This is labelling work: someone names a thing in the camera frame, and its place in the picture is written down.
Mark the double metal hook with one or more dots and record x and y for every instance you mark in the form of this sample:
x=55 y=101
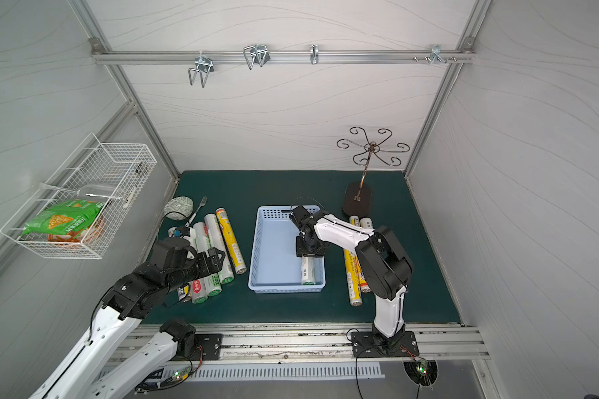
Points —
x=201 y=70
x=257 y=54

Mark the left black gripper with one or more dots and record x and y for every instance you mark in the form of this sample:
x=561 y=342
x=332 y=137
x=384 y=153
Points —
x=208 y=259

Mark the long yellow plastic wrap roll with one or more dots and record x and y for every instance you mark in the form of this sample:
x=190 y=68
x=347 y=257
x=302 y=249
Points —
x=232 y=245

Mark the white wire wall basket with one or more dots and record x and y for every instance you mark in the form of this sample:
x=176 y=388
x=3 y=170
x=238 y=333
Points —
x=124 y=165

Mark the green snack bag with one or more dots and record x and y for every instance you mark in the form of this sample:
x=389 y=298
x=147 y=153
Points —
x=72 y=216

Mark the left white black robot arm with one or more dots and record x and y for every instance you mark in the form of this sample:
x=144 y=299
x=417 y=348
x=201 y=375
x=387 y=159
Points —
x=117 y=314

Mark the light blue perforated plastic basket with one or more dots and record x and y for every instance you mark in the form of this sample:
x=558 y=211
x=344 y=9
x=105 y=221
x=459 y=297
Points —
x=275 y=267

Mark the white green long wrap roll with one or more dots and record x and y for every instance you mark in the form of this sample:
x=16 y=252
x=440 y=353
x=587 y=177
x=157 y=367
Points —
x=307 y=271

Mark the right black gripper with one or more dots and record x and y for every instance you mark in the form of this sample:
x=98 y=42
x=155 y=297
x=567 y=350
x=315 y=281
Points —
x=309 y=247

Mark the small metal hook bracket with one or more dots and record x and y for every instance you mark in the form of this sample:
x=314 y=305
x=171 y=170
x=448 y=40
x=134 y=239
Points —
x=435 y=57

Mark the aluminium top rail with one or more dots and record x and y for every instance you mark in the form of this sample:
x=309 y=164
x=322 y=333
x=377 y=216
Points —
x=289 y=57

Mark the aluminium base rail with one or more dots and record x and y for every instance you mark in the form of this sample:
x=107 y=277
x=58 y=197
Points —
x=326 y=342

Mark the short yellow orange wrap roll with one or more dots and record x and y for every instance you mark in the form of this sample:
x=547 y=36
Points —
x=363 y=286

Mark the single metal hook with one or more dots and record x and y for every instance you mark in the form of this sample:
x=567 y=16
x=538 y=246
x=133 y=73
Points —
x=314 y=54

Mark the bronze jewelry stand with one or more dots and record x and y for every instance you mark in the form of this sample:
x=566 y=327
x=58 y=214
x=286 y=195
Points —
x=358 y=195

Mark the clear plastic item in basket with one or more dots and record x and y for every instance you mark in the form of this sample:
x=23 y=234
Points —
x=93 y=191

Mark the grey patterned round bowl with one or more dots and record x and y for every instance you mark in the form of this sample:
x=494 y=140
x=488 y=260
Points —
x=179 y=208

